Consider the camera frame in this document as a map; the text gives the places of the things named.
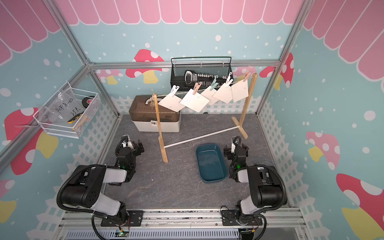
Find white postcard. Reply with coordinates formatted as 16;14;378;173
213;84;233;104
201;87;219;106
232;80;249;102
180;89;210;112
159;96;185;112

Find green clothespin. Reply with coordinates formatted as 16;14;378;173
210;75;219;91

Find white clothespin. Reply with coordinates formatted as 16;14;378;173
226;72;233;86
168;85;180;98

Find pink clothespin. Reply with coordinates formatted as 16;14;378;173
243;66;251;82
193;82;203;95

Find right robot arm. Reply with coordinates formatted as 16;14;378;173
220;136;288;226

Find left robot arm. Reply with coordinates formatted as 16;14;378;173
56;135;145;226

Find teal plastic tray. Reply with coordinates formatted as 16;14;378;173
196;144;228;184

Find brown lidded storage box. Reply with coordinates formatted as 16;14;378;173
129;95;181;133

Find yellow black utility knife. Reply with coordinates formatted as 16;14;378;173
67;113;83;124

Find black tape roll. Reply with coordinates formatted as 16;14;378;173
82;96;94;109

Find plastic labelled bag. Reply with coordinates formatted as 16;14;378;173
49;90;85;122

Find wooden string rack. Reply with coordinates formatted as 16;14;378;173
151;72;259;164

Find clear wall-mounted bin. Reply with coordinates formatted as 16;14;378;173
33;82;102;139

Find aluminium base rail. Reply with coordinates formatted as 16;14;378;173
56;206;310;240

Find black wire mesh basket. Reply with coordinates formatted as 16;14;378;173
170;57;232;92

